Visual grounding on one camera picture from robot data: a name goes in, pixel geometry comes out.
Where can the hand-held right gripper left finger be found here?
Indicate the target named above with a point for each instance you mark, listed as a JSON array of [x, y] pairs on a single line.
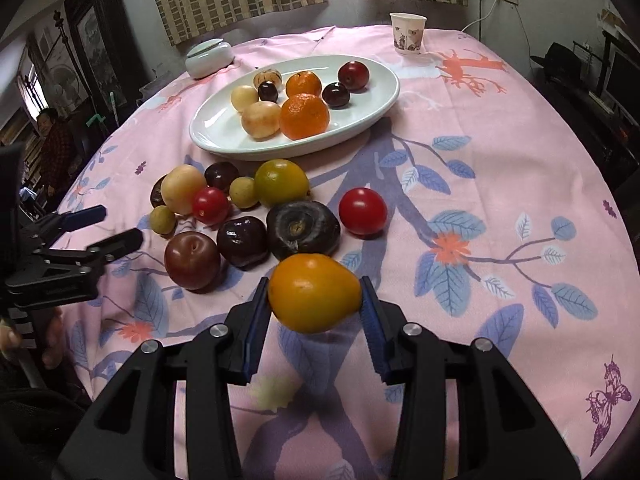
[[255, 330]]

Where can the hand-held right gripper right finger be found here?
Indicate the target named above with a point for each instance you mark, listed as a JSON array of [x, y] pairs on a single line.
[[375, 330]]

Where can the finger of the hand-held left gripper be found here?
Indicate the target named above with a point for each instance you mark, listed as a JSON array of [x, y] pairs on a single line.
[[85, 215], [115, 242]]

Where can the small yellow-green jujube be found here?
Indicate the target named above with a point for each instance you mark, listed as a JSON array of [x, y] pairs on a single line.
[[245, 192], [162, 220]]

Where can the large dark purple tomato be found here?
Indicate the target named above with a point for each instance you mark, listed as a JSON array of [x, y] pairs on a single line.
[[157, 192], [302, 227]]

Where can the yellow-orange tomato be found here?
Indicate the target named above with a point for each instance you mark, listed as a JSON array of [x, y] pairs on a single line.
[[315, 292]]

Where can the dark red plum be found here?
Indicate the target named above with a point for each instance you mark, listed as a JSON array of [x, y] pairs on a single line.
[[192, 261], [353, 76]]

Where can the dark purple plum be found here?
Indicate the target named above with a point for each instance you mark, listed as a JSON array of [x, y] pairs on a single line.
[[268, 91], [242, 241], [221, 174], [335, 95]]

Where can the red cherry tomato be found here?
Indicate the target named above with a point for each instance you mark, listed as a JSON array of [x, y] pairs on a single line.
[[211, 205], [362, 211]]

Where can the green-yellow citrus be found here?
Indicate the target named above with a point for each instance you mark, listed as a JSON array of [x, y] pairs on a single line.
[[281, 182]]

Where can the white oval plate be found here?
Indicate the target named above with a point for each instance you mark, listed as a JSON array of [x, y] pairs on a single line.
[[350, 115]]

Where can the large orange tangerine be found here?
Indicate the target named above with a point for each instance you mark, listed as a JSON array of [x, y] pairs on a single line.
[[304, 117]]

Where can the striped yellow pepino melon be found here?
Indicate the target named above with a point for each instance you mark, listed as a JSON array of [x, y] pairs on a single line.
[[267, 77]]

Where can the small orange tangerine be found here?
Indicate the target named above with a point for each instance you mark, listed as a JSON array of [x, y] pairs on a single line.
[[302, 83]]

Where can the person's left hand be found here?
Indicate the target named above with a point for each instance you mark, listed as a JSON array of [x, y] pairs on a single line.
[[52, 340]]

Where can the white pole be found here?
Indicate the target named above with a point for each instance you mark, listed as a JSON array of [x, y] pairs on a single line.
[[115, 107]]

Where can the standing electric fan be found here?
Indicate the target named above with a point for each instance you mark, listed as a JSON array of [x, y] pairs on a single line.
[[64, 82]]

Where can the pink floral tablecloth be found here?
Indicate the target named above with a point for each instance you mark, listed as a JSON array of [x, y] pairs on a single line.
[[475, 210]]

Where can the dark framed picture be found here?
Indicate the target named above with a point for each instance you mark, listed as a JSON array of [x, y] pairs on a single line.
[[92, 40]]

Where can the pale green lidded jar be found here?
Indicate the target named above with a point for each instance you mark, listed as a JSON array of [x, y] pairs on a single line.
[[207, 62]]

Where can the printed paper cup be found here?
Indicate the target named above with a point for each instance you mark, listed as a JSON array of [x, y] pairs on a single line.
[[407, 35]]

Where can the black computer desk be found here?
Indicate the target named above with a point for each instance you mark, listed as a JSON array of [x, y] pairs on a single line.
[[590, 125]]

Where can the black hat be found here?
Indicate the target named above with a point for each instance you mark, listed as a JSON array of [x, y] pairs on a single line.
[[557, 60]]

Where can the computer monitor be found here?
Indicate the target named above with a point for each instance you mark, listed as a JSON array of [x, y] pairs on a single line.
[[625, 85]]

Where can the cardboard box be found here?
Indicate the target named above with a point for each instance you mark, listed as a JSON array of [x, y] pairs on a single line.
[[612, 20]]

